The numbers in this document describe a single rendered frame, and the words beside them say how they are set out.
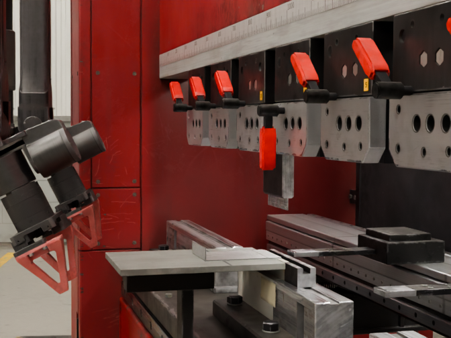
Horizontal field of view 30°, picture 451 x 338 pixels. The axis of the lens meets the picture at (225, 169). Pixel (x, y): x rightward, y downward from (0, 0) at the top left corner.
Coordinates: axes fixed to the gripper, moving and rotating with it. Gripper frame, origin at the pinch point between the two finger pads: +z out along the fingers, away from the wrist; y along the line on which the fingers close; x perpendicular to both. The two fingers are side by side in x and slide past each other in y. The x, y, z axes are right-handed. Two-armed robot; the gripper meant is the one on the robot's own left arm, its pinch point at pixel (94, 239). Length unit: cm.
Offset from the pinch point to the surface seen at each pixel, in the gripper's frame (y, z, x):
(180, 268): -34.8, 7.2, -14.6
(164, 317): -3.0, 19.2, -5.3
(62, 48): 689, -131, 42
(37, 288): 461, 50, 122
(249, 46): -19.0, -19.1, -41.2
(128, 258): -26.0, 3.3, -7.2
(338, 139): -58, -2, -41
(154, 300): 7.3, 17.1, -3.9
